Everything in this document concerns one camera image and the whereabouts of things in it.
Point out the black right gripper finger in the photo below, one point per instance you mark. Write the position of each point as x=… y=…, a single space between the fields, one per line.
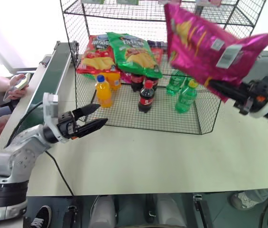
x=228 y=94
x=226 y=86

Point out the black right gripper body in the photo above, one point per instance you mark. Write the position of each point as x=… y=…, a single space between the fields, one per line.
x=252 y=92

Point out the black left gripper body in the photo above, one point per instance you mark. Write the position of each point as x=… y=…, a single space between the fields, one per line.
x=67 y=124

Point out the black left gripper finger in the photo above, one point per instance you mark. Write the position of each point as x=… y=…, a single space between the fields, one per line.
x=87 y=109
x=92 y=126

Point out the pink chips bag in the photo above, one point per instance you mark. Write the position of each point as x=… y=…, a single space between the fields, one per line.
x=200 y=50

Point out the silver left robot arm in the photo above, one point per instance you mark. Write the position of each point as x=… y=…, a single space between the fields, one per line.
x=17 y=154

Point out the green conveyor belt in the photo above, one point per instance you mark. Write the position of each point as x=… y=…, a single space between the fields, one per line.
x=50 y=76

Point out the bystander hand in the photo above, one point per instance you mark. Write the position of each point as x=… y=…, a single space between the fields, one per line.
x=17 y=93

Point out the orange soda bottle blue cap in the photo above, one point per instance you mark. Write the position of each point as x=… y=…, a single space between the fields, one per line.
x=103 y=93

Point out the grey box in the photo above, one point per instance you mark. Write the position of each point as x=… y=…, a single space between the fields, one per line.
x=267 y=63

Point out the green soda bottle yellow cap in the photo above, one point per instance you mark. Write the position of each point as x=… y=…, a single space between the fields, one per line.
x=186 y=98

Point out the red chips bag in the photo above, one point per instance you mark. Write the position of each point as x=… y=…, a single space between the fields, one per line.
x=97 y=57

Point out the cola bottle red cap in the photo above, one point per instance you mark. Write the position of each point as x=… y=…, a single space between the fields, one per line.
x=146 y=99

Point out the smartphone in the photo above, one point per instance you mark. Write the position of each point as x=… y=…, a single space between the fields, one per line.
x=22 y=82

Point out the green chips bag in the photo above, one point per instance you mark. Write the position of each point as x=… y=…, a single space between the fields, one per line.
x=133 y=54

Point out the small red snack pack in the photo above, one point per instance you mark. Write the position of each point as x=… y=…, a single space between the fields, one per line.
x=158 y=55

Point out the purple snack pack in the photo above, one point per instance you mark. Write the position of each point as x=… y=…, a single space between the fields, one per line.
x=157 y=44

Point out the black sneaker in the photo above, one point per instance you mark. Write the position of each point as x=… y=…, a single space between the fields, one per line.
x=40 y=217

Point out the grey sneaker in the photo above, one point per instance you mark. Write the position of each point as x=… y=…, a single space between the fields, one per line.
x=247 y=200

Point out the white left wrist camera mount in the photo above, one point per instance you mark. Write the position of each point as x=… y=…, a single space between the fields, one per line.
x=50 y=104

